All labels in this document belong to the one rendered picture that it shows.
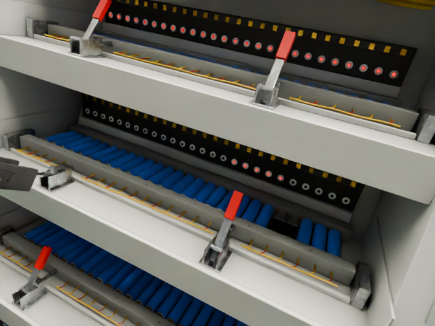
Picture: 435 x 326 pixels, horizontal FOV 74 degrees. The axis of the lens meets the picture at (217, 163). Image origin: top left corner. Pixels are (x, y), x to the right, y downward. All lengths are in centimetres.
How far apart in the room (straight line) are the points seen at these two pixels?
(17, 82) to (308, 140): 49
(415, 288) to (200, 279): 21
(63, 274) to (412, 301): 50
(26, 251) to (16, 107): 26
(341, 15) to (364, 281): 39
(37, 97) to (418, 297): 63
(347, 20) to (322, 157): 29
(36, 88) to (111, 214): 31
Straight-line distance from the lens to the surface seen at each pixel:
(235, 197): 35
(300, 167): 46
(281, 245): 39
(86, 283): 55
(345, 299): 39
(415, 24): 55
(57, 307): 56
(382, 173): 32
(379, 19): 55
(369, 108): 38
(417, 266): 33
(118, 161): 52
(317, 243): 42
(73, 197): 46
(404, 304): 34
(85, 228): 44
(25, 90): 62
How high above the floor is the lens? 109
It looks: 8 degrees down
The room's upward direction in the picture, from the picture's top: 17 degrees clockwise
